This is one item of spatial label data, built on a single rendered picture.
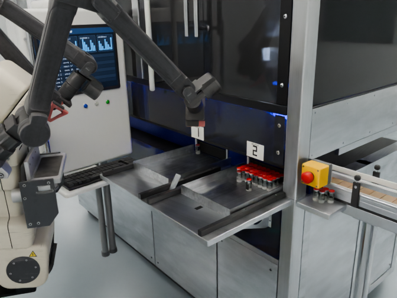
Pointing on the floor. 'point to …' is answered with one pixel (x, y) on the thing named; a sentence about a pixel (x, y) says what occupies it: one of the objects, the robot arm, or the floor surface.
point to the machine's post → (297, 140)
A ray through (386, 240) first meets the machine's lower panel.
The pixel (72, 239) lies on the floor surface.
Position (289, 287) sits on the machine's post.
